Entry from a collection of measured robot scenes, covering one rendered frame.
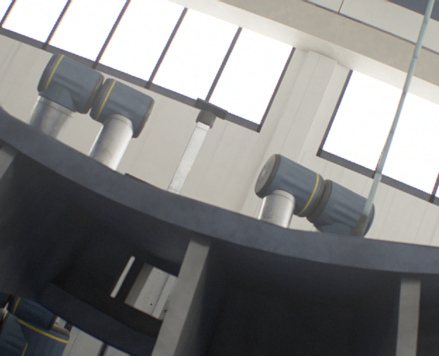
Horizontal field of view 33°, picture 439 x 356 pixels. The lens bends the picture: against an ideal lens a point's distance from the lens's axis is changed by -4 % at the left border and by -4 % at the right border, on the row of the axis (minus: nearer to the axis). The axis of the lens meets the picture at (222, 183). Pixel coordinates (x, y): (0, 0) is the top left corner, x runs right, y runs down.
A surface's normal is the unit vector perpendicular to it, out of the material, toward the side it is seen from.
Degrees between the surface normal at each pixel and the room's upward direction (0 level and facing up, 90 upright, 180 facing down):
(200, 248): 90
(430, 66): 90
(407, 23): 90
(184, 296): 90
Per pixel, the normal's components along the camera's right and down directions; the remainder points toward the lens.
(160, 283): 0.14, -0.16
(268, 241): -0.06, -0.25
